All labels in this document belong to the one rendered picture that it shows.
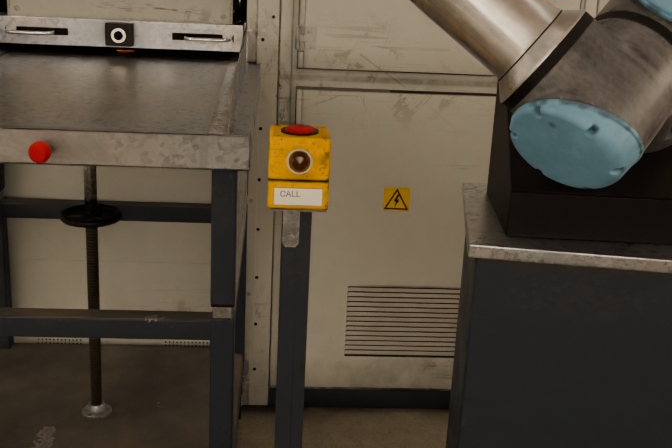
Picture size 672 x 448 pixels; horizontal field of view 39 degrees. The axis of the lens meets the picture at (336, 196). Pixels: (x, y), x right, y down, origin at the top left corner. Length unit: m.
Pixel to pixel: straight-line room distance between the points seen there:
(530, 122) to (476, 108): 1.01
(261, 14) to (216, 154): 0.70
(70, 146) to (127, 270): 0.82
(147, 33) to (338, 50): 0.42
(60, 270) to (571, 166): 1.42
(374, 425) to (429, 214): 0.53
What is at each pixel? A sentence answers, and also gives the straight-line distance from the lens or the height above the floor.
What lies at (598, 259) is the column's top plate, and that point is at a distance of 1.35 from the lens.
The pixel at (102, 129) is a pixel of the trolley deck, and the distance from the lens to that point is 1.49.
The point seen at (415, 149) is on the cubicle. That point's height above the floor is 0.67.
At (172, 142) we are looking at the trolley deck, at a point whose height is 0.83.
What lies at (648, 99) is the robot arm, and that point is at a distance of 1.18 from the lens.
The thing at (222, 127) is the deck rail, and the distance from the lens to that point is 1.49.
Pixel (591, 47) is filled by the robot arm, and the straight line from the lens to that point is 1.16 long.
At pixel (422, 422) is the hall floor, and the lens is 2.38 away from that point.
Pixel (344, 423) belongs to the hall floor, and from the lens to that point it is 2.35.
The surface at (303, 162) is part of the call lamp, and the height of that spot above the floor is 0.87.
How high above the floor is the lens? 1.19
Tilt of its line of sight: 17 degrees down
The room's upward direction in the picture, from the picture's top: 3 degrees clockwise
